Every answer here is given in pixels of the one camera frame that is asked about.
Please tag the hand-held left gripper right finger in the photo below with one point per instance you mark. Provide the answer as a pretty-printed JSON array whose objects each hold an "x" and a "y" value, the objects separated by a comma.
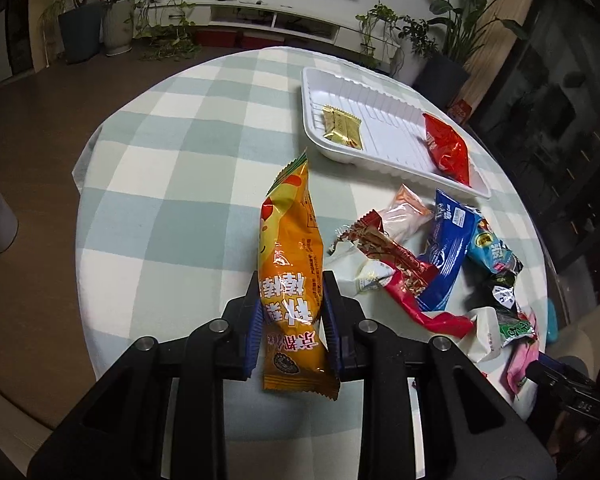
[{"x": 331, "y": 332}]

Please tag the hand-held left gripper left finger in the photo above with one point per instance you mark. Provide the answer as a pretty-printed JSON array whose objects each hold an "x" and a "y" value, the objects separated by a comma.
[{"x": 253, "y": 327}]

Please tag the orange snack packet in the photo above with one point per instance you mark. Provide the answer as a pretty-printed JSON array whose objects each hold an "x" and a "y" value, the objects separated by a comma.
[{"x": 290, "y": 240}]

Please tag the clear packet with orange print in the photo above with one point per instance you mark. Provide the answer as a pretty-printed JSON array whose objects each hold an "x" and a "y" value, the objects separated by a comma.
[{"x": 405, "y": 215}]

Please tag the light blue snack packet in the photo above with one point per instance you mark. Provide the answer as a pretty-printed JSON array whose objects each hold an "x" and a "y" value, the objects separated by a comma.
[{"x": 495, "y": 252}]

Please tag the white plastic tray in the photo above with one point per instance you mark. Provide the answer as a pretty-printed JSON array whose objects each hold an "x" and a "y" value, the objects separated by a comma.
[{"x": 380, "y": 110}]

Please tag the pink snack packet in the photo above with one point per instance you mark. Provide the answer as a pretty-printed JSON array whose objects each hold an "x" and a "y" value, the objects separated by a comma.
[{"x": 520, "y": 367}]

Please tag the small white snack packet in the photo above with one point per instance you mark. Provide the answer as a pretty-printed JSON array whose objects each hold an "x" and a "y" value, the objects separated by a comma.
[{"x": 372, "y": 275}]

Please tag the light blue plastic object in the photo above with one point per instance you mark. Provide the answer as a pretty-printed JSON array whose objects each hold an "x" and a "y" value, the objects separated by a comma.
[{"x": 553, "y": 322}]

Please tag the green snack packet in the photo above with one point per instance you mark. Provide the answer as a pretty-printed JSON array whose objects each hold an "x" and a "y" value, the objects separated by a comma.
[{"x": 517, "y": 331}]

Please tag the dark red star-print packet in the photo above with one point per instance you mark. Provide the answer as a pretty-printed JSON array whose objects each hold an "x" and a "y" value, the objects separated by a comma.
[{"x": 391, "y": 251}]

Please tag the black snack packet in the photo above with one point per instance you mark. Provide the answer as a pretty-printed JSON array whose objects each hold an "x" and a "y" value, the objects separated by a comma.
[{"x": 500, "y": 295}]

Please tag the dark blue snack packet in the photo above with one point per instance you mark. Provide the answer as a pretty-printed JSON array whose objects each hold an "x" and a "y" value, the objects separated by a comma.
[{"x": 447, "y": 245}]

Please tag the gold snack packet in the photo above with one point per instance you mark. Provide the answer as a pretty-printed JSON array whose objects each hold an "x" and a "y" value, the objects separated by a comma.
[{"x": 342, "y": 127}]

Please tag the plain red snack packet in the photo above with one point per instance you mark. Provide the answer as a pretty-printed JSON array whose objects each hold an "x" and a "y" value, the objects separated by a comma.
[{"x": 447, "y": 150}]

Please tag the red paper bag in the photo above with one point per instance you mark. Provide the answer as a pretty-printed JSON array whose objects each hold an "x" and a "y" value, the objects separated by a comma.
[{"x": 461, "y": 111}]

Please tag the large-leaf plant in dark pot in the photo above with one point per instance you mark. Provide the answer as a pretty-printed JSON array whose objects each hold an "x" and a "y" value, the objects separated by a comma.
[{"x": 445, "y": 70}]

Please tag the red storage box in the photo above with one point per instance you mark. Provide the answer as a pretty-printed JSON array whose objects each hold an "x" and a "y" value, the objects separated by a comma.
[
  {"x": 216, "y": 38},
  {"x": 256, "y": 41}
]

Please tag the bushy plant in white pot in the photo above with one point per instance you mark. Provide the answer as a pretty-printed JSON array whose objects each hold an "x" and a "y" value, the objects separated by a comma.
[{"x": 417, "y": 45}]

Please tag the small leafy vine plant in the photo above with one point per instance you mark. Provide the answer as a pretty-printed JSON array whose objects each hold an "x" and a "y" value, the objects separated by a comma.
[{"x": 377, "y": 30}]

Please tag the white television cabinet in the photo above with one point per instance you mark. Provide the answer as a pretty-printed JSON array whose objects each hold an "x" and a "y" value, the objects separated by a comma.
[{"x": 260, "y": 15}]

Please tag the trailing vine plant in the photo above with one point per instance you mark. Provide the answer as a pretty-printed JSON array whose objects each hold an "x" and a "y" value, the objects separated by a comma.
[{"x": 167, "y": 15}]

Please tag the plant in tall white pot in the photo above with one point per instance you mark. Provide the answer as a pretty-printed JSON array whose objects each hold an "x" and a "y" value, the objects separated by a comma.
[{"x": 119, "y": 27}]

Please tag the plant in dark grey pot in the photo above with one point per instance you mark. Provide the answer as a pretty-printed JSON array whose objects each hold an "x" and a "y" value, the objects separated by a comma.
[{"x": 80, "y": 30}]

